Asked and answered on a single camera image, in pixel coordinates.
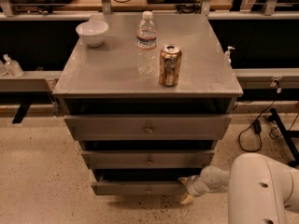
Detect clear sanitizer bottle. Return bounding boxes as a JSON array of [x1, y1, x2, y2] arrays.
[[3, 54, 23, 77]]

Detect white pump dispenser bottle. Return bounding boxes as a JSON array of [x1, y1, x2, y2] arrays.
[[224, 46, 235, 63]]

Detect grey middle drawer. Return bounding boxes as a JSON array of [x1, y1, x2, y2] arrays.
[[81, 150, 214, 169]]

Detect grey top drawer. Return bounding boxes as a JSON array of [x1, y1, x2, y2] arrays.
[[64, 114, 232, 141]]

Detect grey drawer cabinet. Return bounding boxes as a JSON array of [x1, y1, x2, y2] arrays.
[[51, 13, 244, 192]]

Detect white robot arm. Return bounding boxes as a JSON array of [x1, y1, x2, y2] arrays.
[[179, 153, 299, 224]]

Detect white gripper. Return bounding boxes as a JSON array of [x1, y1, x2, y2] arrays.
[[178, 175, 206, 205]]

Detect clear plastic water bottle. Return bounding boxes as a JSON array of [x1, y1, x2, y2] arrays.
[[136, 11, 157, 76]]

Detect grey drawer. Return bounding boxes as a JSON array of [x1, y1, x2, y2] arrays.
[[64, 114, 232, 141], [91, 168, 201, 195], [81, 150, 214, 169]]

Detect orange soda can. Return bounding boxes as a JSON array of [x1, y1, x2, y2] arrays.
[[160, 44, 182, 87]]

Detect black stand leg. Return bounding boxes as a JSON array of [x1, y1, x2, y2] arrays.
[[269, 108, 299, 167]]

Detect white bowl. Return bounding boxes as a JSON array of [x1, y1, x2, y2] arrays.
[[76, 21, 108, 47]]

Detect grey bottom drawer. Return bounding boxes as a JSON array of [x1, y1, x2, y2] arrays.
[[91, 168, 201, 195]]

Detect black floor power cable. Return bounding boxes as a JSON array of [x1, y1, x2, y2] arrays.
[[237, 101, 277, 154]]

